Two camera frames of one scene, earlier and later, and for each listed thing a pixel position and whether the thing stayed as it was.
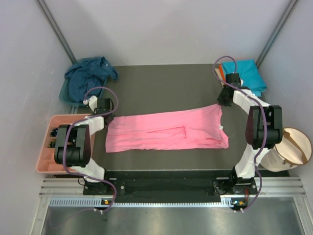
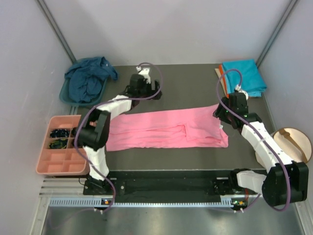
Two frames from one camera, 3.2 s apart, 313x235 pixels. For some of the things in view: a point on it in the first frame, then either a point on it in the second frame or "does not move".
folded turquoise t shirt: (250, 74) does not move
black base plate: (172, 183) does not move
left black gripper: (112, 116) to (151, 92)
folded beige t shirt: (218, 73) does not move
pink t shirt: (201, 127) does not move
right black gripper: (220, 99) to (218, 113)
